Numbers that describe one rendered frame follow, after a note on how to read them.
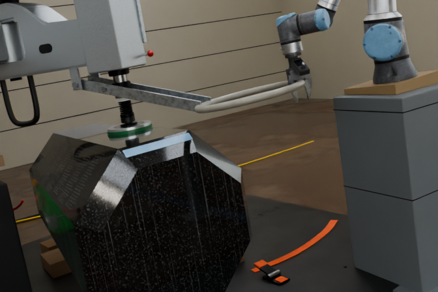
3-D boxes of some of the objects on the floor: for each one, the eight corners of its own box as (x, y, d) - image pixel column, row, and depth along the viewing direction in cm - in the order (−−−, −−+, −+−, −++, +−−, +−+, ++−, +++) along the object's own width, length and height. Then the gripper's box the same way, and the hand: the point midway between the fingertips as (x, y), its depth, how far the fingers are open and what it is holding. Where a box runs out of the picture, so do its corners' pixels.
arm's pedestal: (408, 237, 281) (391, 79, 268) (498, 263, 238) (483, 77, 224) (339, 270, 257) (316, 98, 244) (425, 306, 214) (403, 100, 200)
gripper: (302, 51, 236) (311, 97, 239) (277, 57, 235) (287, 103, 238) (307, 50, 228) (317, 98, 230) (281, 56, 227) (291, 104, 230)
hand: (303, 98), depth 231 cm, fingers closed on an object, 4 cm apart
